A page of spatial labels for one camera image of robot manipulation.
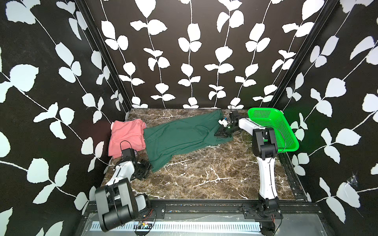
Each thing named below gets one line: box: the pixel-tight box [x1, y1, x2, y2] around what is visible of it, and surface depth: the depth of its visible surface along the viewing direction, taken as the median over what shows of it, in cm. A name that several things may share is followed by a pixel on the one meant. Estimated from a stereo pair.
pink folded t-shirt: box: [107, 118, 147, 159], surface depth 100 cm
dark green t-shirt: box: [143, 109, 234, 173], surface depth 106 cm
